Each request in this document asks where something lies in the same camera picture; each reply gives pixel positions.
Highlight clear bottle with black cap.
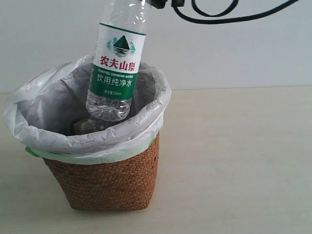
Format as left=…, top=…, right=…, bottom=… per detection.
left=80, top=117, right=113, bottom=134

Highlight white and green bin liner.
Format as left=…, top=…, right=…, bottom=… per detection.
left=3, top=55, right=172, bottom=165

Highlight brown cardboard pulp tray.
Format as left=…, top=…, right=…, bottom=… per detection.
left=71, top=119, right=85, bottom=135

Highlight clear bottle with green label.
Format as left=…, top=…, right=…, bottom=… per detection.
left=86, top=0, right=152, bottom=121

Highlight brown woven wicker basket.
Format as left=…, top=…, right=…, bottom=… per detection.
left=44, top=135, right=160, bottom=211

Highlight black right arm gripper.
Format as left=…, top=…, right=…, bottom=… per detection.
left=146, top=0, right=185, bottom=9

